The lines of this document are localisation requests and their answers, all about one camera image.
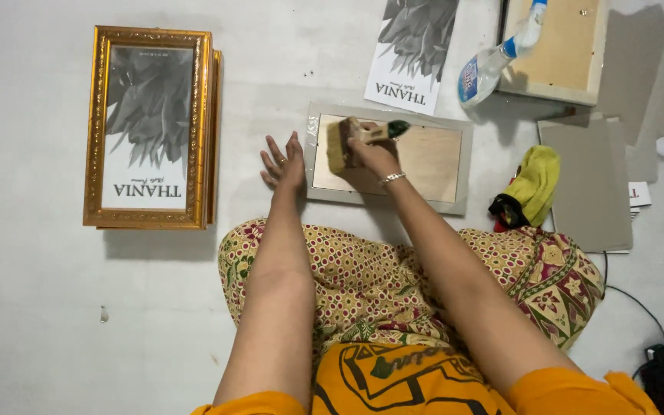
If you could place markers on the wooden paint brush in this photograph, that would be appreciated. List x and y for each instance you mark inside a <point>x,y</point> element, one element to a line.
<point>338,151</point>

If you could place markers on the person's left hand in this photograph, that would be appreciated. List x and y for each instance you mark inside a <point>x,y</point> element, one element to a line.
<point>283,168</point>

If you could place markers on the white frame with wooden backing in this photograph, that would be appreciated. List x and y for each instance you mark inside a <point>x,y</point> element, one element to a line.
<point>557,52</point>

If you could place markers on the large gray cardboard sheet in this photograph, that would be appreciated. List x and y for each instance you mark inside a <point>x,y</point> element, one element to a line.
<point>588,184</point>

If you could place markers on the patterned batik skirt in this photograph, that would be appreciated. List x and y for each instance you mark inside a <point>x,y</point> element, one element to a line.
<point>366,276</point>

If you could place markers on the gold ornate picture frame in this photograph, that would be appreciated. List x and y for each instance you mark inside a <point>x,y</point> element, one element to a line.
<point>215,132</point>

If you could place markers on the black charger plug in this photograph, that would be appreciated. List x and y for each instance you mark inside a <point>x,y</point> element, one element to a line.
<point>662,352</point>

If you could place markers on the leaf print paper sheet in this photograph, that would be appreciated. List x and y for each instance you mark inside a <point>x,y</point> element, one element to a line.
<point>410,57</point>

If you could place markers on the orange printed shirt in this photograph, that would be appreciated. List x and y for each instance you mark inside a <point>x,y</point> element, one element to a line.
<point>401,383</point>

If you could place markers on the stack of printed paper sheets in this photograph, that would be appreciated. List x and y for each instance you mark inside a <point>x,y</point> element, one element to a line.
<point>640,195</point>

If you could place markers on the gold ornate frame with print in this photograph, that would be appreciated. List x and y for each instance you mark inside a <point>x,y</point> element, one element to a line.
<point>147,127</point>

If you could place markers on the person's right fingers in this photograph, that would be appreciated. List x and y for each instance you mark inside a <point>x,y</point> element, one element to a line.
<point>361,148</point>

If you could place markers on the gray picture frame with glass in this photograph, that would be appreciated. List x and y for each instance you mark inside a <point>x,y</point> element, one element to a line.
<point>430,164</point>

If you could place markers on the small glass shard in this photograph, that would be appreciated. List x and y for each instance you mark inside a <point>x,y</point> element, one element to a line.
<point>104,314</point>

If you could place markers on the black and red cloth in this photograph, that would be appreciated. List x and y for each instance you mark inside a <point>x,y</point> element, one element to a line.
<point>505,210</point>

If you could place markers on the clear spray bottle blue label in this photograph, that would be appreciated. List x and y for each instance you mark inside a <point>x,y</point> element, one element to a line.
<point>482,72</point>

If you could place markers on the person's right hand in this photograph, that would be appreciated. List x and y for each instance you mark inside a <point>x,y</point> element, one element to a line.
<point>375,157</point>

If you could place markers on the yellow cloth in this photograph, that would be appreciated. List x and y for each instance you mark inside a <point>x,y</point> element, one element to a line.
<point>534,184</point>

